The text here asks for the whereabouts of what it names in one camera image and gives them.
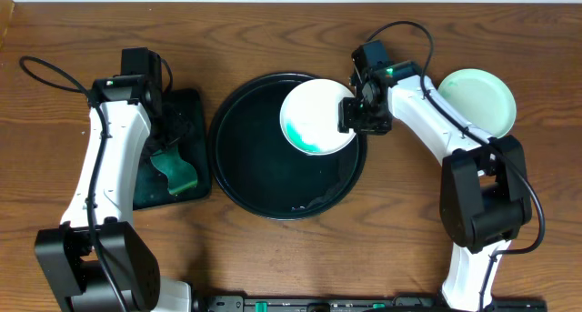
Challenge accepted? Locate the green sponge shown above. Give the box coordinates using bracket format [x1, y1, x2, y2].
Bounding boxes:
[150, 146, 198, 196]

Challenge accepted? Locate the white plate with green stain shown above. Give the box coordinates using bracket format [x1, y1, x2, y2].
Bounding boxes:
[279, 79, 356, 156]

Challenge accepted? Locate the light green stained plate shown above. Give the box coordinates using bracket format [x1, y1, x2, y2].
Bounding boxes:
[438, 68, 517, 137]

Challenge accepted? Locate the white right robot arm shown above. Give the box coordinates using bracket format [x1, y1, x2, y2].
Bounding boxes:
[339, 67, 532, 311]

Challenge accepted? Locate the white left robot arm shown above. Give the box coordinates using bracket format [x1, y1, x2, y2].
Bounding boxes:
[35, 100, 194, 311]

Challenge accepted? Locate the black rectangular sponge tray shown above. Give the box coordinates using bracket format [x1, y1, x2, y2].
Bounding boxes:
[133, 89, 212, 210]

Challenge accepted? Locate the round black tray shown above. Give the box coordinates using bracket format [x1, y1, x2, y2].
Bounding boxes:
[209, 72, 367, 220]

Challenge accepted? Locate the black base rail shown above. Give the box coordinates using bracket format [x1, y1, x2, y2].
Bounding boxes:
[190, 284, 548, 312]

